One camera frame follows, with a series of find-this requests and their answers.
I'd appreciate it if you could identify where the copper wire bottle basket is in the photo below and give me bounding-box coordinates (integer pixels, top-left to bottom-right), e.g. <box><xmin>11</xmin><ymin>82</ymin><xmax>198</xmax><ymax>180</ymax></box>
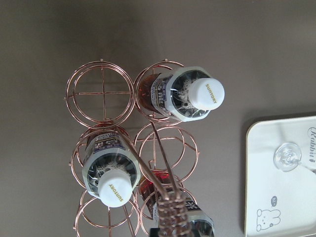
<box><xmin>63</xmin><ymin>58</ymin><xmax>200</xmax><ymax>237</ymax></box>

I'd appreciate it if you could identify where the tea bottle one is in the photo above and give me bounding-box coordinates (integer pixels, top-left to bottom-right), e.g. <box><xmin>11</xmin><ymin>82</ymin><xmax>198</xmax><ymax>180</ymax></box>
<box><xmin>137</xmin><ymin>66</ymin><xmax>225</xmax><ymax>122</ymax></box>

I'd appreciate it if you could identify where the tea bottle two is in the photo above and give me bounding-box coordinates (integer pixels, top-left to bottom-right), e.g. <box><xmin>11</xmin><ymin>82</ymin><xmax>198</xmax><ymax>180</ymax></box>
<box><xmin>82</xmin><ymin>132</ymin><xmax>141</xmax><ymax>207</ymax></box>

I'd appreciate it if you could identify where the tea bottle three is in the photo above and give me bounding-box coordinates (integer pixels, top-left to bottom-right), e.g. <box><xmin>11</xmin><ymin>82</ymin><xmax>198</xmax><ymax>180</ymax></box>
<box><xmin>139</xmin><ymin>172</ymin><xmax>214</xmax><ymax>237</ymax></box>

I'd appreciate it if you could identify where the clear wine glass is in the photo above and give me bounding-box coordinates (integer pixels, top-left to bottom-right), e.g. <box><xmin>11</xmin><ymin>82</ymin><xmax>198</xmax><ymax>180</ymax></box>
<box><xmin>273</xmin><ymin>143</ymin><xmax>316</xmax><ymax>174</ymax></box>

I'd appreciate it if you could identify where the cream rabbit tray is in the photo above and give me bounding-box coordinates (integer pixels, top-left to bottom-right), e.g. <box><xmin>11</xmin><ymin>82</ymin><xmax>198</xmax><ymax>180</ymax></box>
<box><xmin>244</xmin><ymin>116</ymin><xmax>316</xmax><ymax>237</ymax></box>

